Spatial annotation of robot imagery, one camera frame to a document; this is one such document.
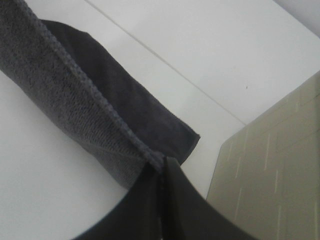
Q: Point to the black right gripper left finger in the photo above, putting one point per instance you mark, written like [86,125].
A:
[136,217]

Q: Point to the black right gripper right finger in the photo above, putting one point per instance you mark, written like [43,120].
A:
[187,215]

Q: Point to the dark grey towel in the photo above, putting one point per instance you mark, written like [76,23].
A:
[86,93]

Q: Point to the beige storage bin grey rim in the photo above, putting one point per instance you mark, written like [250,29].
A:
[267,176]

